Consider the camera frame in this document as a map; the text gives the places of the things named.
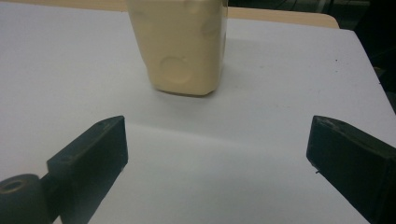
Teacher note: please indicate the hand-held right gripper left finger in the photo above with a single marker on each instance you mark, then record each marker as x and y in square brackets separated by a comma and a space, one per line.
[90, 161]

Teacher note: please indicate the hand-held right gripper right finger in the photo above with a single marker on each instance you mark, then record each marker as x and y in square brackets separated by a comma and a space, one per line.
[355, 161]

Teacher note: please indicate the small wooden box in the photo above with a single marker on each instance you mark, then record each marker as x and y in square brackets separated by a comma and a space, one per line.
[180, 46]

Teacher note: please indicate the white table sheet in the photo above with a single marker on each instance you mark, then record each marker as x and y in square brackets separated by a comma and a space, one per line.
[218, 161]

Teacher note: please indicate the light wooden table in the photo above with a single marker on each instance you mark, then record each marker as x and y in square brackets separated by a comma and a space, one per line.
[280, 16]

